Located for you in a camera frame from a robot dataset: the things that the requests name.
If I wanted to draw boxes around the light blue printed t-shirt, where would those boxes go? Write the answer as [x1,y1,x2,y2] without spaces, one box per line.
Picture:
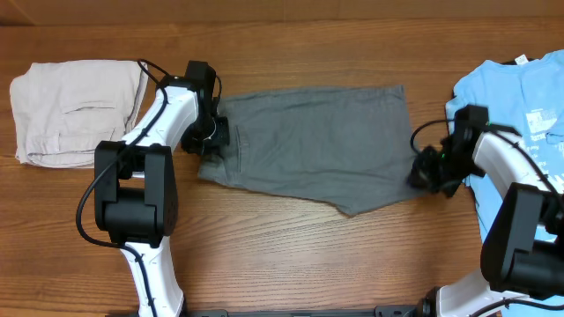
[445,49,563,317]

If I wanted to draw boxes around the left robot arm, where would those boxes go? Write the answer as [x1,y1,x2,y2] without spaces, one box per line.
[85,61,230,316]

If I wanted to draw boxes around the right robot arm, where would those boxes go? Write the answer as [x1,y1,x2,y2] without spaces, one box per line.
[407,105,563,316]

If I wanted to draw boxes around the folded beige shorts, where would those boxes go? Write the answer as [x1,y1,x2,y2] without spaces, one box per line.
[10,60,148,168]

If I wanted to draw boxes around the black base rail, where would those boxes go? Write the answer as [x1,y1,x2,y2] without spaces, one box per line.
[179,300,437,317]

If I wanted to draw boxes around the grey shorts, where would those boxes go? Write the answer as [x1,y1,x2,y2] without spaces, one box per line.
[198,85,425,216]

